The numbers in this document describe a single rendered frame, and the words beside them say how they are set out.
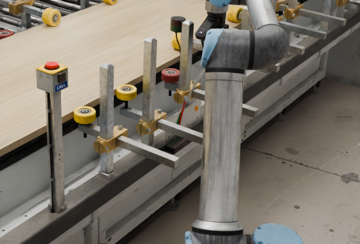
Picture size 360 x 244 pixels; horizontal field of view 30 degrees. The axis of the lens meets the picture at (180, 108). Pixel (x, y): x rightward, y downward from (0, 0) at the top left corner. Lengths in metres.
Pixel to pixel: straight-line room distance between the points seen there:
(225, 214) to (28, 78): 1.18
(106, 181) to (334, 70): 3.02
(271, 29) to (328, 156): 2.25
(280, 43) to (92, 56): 1.22
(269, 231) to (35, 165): 0.93
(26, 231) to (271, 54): 0.96
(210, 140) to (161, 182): 1.45
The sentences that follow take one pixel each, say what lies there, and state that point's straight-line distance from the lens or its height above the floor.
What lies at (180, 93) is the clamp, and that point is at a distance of 2.74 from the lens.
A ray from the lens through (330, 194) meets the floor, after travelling 3.82.
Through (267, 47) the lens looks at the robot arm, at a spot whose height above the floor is 1.35.
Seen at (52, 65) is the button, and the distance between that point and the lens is 2.06.
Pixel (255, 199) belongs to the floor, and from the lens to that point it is 3.67.
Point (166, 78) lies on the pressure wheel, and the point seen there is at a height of 0.89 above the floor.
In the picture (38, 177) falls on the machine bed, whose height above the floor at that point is 0.69.
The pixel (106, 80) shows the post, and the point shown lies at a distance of 2.29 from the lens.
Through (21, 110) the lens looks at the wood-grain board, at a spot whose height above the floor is 0.90.
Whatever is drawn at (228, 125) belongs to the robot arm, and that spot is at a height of 1.15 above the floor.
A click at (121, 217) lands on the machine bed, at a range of 3.16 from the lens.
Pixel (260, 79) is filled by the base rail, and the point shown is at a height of 0.70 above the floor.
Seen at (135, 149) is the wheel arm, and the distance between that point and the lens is 2.38.
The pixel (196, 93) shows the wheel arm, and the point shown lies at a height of 0.86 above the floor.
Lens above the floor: 2.05
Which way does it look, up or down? 27 degrees down
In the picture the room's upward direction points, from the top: 3 degrees clockwise
